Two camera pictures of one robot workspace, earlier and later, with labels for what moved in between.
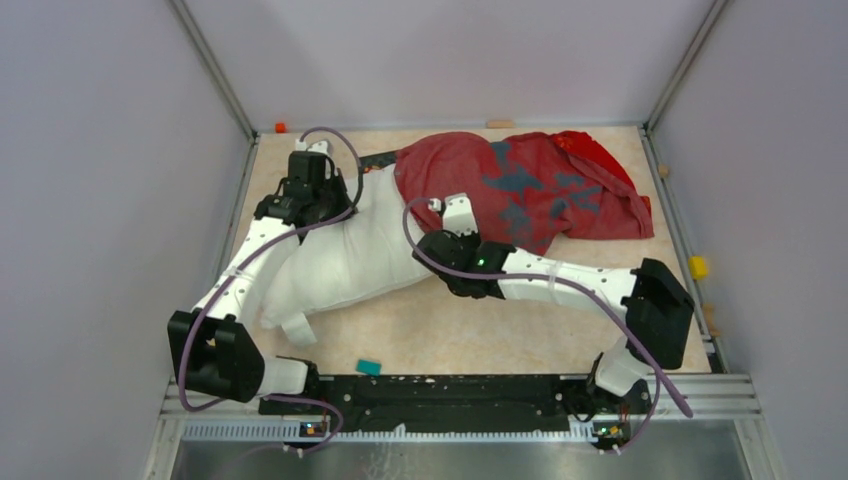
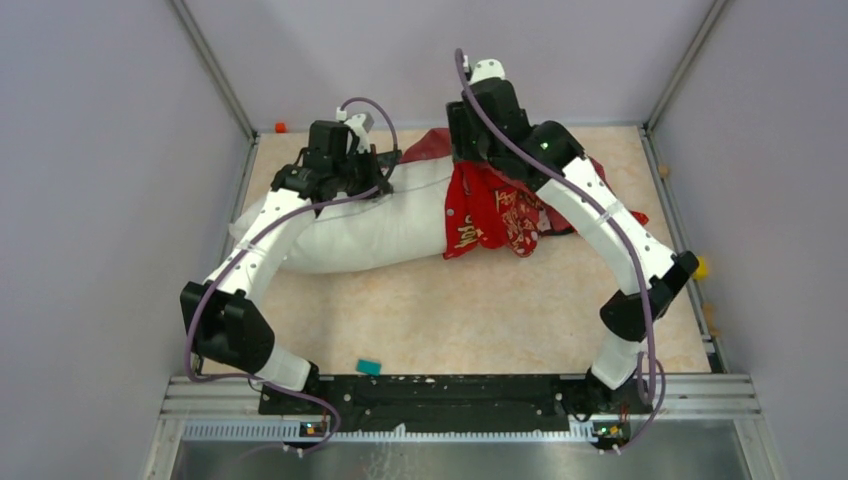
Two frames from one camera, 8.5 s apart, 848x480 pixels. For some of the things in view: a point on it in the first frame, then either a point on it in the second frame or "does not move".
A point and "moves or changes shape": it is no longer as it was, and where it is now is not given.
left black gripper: [336, 179] to [376, 177]
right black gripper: [472, 237] to [458, 125]
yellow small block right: [698, 267] does not move
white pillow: [365, 253] moves or changes shape
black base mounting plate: [455, 403] does not move
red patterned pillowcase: [531, 189] moves or changes shape
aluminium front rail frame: [693, 407] does not move
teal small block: [369, 366] does not move
